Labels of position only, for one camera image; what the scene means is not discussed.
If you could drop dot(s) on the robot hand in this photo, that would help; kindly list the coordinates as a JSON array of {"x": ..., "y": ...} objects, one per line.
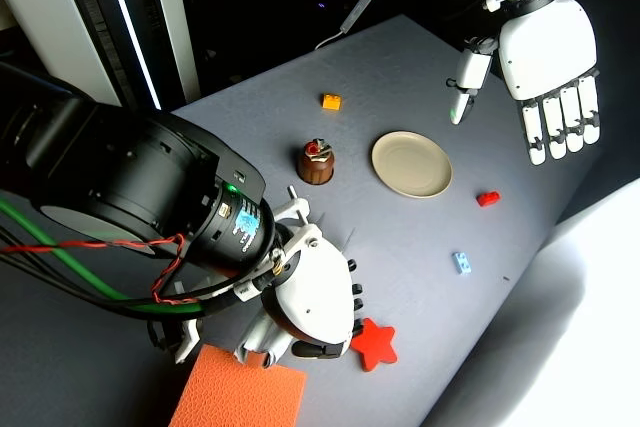
[
  {"x": 315, "y": 292},
  {"x": 550, "y": 47}
]

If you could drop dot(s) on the brown chocolate cupcake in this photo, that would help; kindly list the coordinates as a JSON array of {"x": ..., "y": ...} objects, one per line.
[{"x": 316, "y": 167}]

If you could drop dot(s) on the beige round plate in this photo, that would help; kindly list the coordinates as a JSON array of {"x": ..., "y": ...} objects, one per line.
[{"x": 411, "y": 164}]

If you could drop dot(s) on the red star block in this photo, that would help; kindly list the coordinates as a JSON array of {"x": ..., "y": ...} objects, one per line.
[{"x": 376, "y": 347}]

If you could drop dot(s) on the orange textured box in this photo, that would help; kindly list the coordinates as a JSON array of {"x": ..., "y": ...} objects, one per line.
[{"x": 240, "y": 392}]

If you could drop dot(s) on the light blue toy brick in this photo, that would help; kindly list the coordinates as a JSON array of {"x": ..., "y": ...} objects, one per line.
[{"x": 462, "y": 263}]

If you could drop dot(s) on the red toy brick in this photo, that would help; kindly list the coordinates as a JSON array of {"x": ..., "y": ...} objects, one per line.
[{"x": 487, "y": 199}]

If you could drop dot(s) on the orange toy brick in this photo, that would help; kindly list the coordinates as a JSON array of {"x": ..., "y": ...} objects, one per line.
[{"x": 332, "y": 102}]

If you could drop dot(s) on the grey table cloth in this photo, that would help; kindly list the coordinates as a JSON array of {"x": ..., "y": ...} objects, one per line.
[{"x": 75, "y": 372}]

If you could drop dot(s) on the lit white light strip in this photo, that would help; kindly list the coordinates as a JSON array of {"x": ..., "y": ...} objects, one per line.
[{"x": 130, "y": 27}]

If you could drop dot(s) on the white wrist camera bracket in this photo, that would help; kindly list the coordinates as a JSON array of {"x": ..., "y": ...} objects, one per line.
[{"x": 187, "y": 342}]

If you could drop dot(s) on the white frame post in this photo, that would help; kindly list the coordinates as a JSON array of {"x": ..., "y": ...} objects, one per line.
[{"x": 170, "y": 22}]

